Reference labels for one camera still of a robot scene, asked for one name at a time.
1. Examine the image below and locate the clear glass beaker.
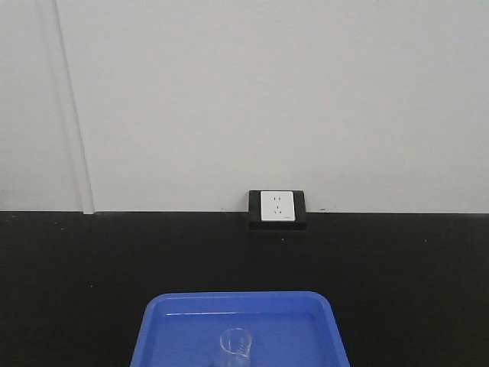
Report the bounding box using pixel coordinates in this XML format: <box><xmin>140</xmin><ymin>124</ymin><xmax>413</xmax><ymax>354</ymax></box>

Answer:
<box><xmin>219</xmin><ymin>327</ymin><xmax>253</xmax><ymax>367</ymax></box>

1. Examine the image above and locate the white wall power socket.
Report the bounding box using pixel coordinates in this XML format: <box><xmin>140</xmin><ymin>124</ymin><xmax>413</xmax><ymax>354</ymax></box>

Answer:
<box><xmin>260</xmin><ymin>190</ymin><xmax>296</xmax><ymax>222</ymax></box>

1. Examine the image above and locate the black socket mounting box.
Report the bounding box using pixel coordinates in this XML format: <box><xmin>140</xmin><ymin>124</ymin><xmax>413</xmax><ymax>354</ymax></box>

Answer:
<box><xmin>248</xmin><ymin>190</ymin><xmax>307</xmax><ymax>231</ymax></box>

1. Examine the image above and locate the blue plastic tray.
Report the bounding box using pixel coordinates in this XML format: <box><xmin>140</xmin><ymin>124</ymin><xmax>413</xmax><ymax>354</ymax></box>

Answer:
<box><xmin>131</xmin><ymin>291</ymin><xmax>350</xmax><ymax>366</ymax></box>

